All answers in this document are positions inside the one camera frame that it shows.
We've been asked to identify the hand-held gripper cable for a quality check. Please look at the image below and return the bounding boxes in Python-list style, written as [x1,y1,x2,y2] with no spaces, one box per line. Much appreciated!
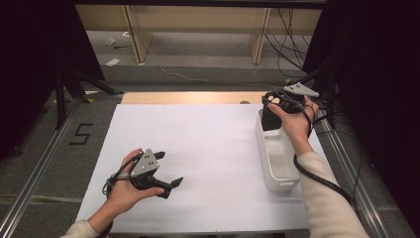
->
[98,154,144,238]
[280,92,361,212]

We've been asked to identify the black metal crossbar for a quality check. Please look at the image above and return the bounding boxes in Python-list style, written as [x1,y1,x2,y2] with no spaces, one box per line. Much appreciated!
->
[73,0,328,9]

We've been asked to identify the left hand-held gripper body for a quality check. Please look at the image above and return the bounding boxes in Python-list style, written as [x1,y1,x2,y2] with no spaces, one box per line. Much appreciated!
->
[129,148,172,199]

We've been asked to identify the person's right hand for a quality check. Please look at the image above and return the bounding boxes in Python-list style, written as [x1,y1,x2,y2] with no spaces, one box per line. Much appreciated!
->
[267,95,320,157]

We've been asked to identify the black tripod stand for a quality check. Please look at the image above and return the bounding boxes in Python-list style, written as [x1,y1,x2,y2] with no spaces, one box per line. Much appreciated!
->
[53,67,125,131]
[298,63,338,130]

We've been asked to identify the beige wooden shelf unit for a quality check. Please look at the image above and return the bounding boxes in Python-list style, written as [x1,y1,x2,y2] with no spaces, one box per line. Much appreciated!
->
[74,3,323,65]

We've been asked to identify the left hand-held gripper cable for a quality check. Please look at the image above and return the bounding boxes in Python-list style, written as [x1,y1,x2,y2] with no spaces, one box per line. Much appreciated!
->
[98,154,144,238]

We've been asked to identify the aluminium floor rail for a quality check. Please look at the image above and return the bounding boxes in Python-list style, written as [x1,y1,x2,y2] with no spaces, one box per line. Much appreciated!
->
[315,108,392,238]
[0,98,82,238]

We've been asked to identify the right hand-held gripper cable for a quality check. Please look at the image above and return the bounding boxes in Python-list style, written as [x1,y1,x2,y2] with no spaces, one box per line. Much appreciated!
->
[280,92,361,212]

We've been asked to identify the bundle of black cables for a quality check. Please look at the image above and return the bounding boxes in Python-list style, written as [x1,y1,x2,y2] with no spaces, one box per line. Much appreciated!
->
[264,8,313,78]

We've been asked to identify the white plastic bin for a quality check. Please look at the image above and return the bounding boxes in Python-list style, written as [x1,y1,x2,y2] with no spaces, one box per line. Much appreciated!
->
[255,108,301,193]

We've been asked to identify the black curtain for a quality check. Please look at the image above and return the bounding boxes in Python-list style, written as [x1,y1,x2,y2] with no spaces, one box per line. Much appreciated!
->
[0,0,106,162]
[301,0,420,232]

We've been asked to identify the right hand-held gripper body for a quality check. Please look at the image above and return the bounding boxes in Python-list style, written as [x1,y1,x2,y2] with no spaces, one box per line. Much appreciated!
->
[278,82,321,115]

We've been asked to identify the person's left hand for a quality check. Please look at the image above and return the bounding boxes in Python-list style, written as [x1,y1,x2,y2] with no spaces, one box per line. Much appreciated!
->
[106,148,165,216]

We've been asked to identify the white table cover sheet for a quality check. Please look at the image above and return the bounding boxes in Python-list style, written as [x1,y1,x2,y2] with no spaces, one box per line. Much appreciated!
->
[75,102,340,234]

